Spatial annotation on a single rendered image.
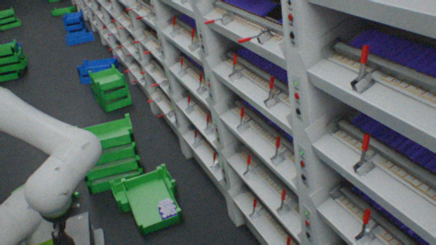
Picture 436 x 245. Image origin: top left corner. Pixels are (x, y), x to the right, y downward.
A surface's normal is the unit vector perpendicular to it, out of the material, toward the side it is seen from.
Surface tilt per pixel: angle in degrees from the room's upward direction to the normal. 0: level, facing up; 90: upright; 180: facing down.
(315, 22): 90
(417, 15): 110
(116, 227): 0
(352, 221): 20
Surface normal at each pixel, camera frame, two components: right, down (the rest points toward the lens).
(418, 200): -0.45, -0.73
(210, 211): -0.15, -0.88
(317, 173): 0.37, 0.37
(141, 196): -0.03, -0.73
